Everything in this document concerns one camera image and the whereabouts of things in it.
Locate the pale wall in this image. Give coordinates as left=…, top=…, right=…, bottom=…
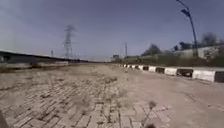
left=173, top=44, right=224, bottom=61

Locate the black and white kerb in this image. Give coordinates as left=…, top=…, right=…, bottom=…
left=116, top=63, right=224, bottom=84

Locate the street lamp pole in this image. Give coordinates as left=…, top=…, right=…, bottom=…
left=175, top=0, right=199, bottom=58

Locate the grey brick path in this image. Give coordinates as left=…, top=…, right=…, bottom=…
left=0, top=63, right=224, bottom=128

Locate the electricity pylon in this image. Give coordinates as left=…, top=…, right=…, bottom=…
left=62, top=23, right=76, bottom=60

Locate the strip of bushes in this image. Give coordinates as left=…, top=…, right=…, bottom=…
left=113, top=53, right=224, bottom=68

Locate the worn dark kerb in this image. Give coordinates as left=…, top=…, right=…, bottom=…
left=0, top=61, right=71, bottom=74

